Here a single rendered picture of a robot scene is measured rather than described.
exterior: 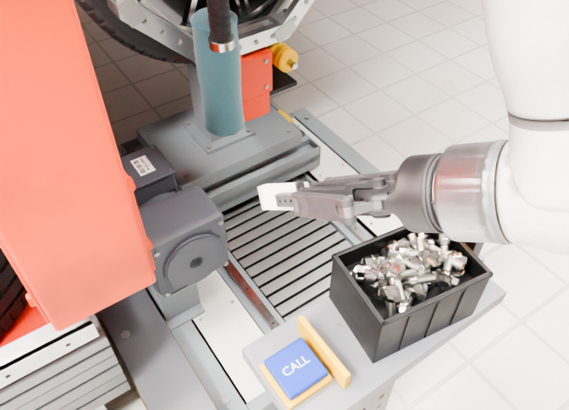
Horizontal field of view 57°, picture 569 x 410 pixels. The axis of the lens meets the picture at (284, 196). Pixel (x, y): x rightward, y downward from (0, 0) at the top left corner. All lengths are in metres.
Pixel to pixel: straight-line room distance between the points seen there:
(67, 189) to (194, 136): 0.92
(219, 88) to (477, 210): 0.72
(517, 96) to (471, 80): 1.92
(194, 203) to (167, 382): 0.39
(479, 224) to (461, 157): 0.06
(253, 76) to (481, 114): 1.11
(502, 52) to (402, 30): 2.22
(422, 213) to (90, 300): 0.52
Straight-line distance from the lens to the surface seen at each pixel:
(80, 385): 1.15
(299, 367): 0.81
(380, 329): 0.77
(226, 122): 1.13
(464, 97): 2.22
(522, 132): 0.42
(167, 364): 1.23
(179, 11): 1.34
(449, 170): 0.47
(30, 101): 0.60
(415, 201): 0.49
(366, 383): 0.85
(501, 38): 0.40
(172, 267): 1.10
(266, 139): 1.55
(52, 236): 0.72
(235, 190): 1.50
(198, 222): 1.09
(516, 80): 0.40
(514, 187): 0.44
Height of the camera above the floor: 1.21
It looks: 46 degrees down
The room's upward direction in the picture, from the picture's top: straight up
